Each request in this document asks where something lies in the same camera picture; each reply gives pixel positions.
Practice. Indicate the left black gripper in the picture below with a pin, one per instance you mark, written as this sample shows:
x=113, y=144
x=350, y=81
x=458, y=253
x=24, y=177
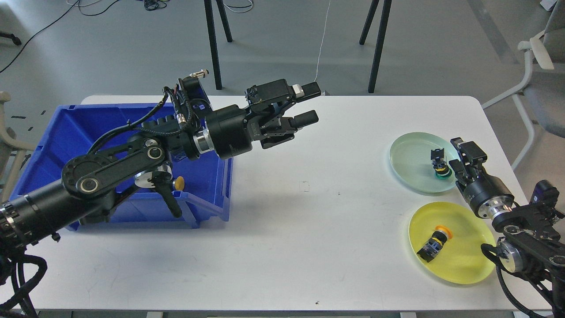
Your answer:
x=233, y=129

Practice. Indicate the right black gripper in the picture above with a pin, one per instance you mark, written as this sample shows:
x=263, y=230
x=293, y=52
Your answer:
x=485, y=194

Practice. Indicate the green push button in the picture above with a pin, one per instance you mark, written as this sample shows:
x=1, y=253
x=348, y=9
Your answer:
x=439, y=163

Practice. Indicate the yellow push button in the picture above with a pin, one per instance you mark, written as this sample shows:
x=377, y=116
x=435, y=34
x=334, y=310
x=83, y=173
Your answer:
x=178, y=183
x=435, y=243

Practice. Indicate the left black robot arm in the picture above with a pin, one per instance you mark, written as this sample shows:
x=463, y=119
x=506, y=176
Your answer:
x=139, y=155

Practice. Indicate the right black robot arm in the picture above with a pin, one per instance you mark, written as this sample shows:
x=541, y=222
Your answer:
x=529, y=247

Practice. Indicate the pale green plate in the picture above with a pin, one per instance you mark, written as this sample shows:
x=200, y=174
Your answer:
x=410, y=158

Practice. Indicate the yellow plate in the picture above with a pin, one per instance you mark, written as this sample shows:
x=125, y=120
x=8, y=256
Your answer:
x=461, y=260

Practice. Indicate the grey office chair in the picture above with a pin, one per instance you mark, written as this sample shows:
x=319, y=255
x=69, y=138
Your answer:
x=542, y=85

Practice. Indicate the left black tripod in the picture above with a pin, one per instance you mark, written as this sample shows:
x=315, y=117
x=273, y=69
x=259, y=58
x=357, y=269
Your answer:
x=213, y=38

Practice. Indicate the black tripod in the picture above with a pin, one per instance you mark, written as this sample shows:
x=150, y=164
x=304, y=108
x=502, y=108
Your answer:
x=213, y=38
x=383, y=24

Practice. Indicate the right black tripod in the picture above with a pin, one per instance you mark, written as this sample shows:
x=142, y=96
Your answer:
x=383, y=24

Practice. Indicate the blue plastic bin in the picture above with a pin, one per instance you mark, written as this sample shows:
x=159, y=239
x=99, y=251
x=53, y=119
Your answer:
x=71, y=132

